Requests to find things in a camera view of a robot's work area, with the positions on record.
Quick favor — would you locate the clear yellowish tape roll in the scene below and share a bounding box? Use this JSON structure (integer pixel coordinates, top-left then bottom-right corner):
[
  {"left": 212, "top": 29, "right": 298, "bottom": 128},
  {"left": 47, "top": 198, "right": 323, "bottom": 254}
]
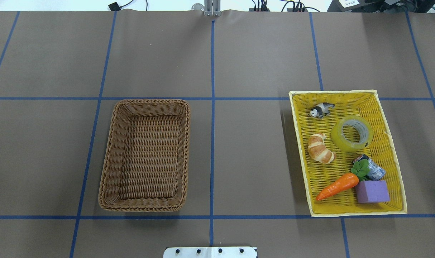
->
[{"left": 331, "top": 115, "right": 374, "bottom": 152}]

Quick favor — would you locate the brown wicker basket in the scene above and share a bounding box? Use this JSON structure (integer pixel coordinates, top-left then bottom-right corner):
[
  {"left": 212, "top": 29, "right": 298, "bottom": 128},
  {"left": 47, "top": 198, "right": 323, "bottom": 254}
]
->
[{"left": 98, "top": 99, "right": 190, "bottom": 212}]

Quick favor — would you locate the toy croissant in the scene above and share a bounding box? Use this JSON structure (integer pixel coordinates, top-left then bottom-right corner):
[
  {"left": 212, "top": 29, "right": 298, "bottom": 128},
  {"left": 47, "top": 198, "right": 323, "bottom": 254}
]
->
[{"left": 307, "top": 133, "right": 336, "bottom": 164}]

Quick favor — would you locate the toy panda figure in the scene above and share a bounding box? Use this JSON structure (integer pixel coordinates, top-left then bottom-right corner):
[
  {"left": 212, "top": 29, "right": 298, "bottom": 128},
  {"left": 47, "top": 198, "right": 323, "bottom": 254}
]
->
[{"left": 309, "top": 102, "right": 335, "bottom": 119}]

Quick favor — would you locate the orange toy carrot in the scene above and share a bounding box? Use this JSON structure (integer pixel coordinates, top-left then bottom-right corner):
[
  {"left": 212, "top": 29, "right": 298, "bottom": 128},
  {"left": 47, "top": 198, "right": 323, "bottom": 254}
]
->
[{"left": 315, "top": 159, "right": 370, "bottom": 201}]

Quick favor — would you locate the small black usb hub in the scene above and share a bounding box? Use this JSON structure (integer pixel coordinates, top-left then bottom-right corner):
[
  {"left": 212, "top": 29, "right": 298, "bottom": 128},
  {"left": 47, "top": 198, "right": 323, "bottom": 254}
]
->
[{"left": 108, "top": 2, "right": 121, "bottom": 11}]

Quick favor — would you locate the purple foam block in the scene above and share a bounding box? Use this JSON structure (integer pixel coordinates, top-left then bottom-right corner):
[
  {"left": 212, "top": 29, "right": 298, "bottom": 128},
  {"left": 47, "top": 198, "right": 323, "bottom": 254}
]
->
[{"left": 355, "top": 180, "right": 391, "bottom": 204}]

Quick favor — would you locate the aluminium frame post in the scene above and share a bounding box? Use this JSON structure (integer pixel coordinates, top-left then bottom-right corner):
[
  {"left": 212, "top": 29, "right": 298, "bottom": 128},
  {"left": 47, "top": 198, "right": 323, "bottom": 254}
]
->
[{"left": 204, "top": 0, "right": 222, "bottom": 17}]

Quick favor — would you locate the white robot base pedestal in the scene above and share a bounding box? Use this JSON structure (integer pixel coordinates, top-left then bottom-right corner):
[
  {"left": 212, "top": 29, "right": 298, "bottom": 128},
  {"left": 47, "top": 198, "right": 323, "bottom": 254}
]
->
[{"left": 163, "top": 246, "right": 258, "bottom": 258}]

